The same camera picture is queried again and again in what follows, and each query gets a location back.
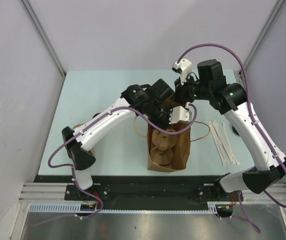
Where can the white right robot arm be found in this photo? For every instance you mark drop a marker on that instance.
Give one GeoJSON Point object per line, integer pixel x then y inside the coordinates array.
{"type": "Point", "coordinates": [232, 102]}

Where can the brown paper bag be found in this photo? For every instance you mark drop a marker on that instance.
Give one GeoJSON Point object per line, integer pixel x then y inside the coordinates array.
{"type": "Point", "coordinates": [181, 149]}

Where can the stack of black lids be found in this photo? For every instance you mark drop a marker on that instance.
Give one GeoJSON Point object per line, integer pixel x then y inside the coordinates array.
{"type": "Point", "coordinates": [235, 131]}

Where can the white wrapped straw three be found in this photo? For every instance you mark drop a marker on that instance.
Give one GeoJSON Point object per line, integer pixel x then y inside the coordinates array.
{"type": "Point", "coordinates": [222, 149]}

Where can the grey slotted cable duct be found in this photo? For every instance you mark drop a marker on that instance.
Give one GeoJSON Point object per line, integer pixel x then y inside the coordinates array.
{"type": "Point", "coordinates": [126, 207]}

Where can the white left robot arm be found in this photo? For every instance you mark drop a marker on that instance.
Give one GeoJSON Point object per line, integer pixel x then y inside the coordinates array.
{"type": "Point", "coordinates": [136, 99]}

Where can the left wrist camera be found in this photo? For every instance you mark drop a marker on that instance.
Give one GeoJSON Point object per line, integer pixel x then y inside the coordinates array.
{"type": "Point", "coordinates": [180, 114]}

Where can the brown pulp cup carrier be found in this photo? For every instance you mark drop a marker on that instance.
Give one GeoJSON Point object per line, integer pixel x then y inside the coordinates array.
{"type": "Point", "coordinates": [162, 145]}

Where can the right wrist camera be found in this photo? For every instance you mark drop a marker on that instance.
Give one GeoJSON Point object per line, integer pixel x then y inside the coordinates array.
{"type": "Point", "coordinates": [184, 68]}

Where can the aluminium frame post left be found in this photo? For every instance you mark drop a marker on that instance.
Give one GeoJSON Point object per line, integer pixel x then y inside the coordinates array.
{"type": "Point", "coordinates": [32, 15]}

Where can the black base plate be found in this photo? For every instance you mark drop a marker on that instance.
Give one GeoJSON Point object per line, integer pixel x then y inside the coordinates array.
{"type": "Point", "coordinates": [113, 189]}

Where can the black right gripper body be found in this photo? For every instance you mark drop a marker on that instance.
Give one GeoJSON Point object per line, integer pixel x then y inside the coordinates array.
{"type": "Point", "coordinates": [188, 91]}

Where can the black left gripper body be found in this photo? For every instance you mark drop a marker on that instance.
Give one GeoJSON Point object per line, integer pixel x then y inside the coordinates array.
{"type": "Point", "coordinates": [162, 116]}

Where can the aluminium frame rail front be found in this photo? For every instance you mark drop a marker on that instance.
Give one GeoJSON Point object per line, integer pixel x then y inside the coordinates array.
{"type": "Point", "coordinates": [56, 192]}

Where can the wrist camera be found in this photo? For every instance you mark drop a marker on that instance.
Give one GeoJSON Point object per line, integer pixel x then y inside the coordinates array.
{"type": "Point", "coordinates": [180, 114]}
{"type": "Point", "coordinates": [184, 68]}

